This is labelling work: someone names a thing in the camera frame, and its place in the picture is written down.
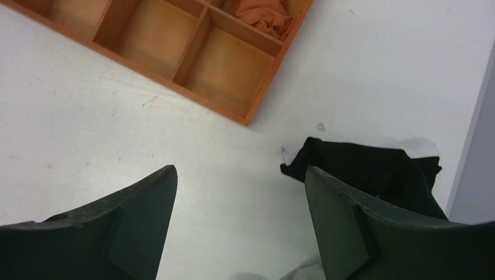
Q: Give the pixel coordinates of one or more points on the black underwear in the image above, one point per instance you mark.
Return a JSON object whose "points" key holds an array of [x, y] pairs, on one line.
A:
{"points": [[401, 173]]}

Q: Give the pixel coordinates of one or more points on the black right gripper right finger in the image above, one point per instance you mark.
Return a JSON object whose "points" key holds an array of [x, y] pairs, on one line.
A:
{"points": [[363, 237]]}

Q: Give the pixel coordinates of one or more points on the orange rolled underwear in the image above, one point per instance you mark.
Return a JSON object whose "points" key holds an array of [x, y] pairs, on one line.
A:
{"points": [[268, 16]]}

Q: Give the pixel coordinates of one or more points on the wooden compartment tray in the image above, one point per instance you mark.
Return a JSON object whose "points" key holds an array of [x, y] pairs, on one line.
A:
{"points": [[198, 49]]}

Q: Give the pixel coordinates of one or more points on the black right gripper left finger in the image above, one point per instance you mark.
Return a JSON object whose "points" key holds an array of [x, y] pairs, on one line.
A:
{"points": [[119, 236]]}

